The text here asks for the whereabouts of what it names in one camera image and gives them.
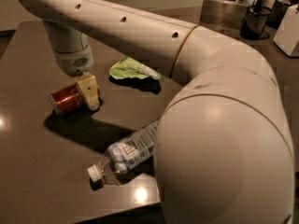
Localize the black mesh cup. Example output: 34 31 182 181
240 6 271 40

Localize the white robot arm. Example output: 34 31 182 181
19 0 295 224

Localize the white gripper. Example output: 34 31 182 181
53 45 99 111

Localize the green chip bag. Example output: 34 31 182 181
109 57 161 80

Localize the clear plastic water bottle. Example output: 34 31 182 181
88 120 159 185

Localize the steel dispenser base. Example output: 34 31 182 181
200 0 248 30

